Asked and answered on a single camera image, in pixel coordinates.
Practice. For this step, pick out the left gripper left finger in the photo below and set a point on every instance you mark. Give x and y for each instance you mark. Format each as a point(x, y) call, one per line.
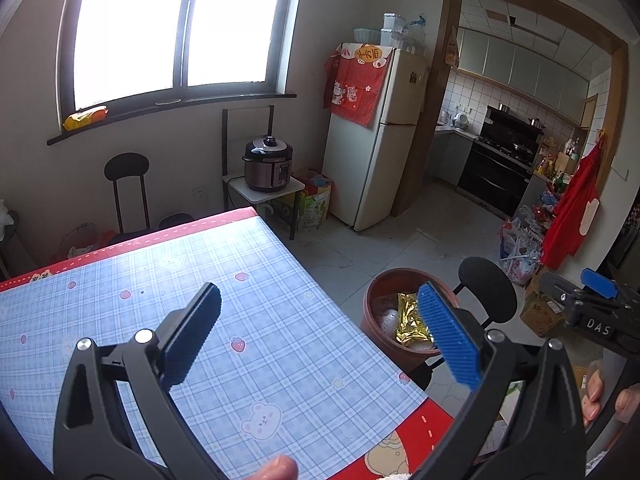
point(93, 438)

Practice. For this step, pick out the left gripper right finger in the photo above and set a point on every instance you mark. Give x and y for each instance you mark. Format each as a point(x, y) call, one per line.
point(545, 438)

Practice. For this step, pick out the gold foil wrapper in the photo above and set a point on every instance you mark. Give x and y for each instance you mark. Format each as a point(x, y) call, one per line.
point(411, 329)

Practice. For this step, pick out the white bubble wrap roll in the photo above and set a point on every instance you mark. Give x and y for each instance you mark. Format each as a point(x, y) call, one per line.
point(389, 322)

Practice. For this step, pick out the black kitchen stove oven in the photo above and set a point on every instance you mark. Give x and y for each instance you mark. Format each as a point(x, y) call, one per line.
point(500, 163)

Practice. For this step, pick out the left hand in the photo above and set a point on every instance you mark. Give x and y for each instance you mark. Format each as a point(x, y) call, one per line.
point(279, 468)

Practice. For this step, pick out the cardboard box on floor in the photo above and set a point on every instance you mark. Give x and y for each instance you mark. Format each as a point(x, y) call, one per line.
point(541, 314)

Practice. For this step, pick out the red apron hanging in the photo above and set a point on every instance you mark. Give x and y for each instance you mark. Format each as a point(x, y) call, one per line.
point(563, 237)

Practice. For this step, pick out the black chair near bin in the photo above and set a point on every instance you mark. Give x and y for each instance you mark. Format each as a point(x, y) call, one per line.
point(487, 289)

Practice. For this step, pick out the blue plaid tablecloth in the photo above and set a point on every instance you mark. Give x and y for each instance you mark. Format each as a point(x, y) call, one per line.
point(283, 371)

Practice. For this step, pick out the black round stool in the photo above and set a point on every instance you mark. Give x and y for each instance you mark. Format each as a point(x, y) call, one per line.
point(123, 171)

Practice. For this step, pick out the white folding side table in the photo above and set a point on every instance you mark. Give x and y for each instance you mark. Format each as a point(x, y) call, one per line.
point(238, 184)

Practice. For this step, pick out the white refrigerator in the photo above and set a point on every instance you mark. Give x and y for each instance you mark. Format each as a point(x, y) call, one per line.
point(366, 164)

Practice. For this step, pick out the green printed shopping bag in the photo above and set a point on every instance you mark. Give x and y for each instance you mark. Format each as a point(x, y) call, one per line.
point(314, 200)

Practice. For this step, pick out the yellow bag on windowsill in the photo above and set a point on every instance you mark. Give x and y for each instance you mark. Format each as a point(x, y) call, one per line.
point(85, 118)

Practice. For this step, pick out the silver black pressure cooker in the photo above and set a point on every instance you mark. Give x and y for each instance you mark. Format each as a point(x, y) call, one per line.
point(267, 164)

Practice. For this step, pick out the red cloth on refrigerator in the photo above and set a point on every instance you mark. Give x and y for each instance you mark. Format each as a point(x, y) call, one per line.
point(355, 74)

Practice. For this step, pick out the window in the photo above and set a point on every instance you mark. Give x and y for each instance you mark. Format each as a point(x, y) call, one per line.
point(141, 56)

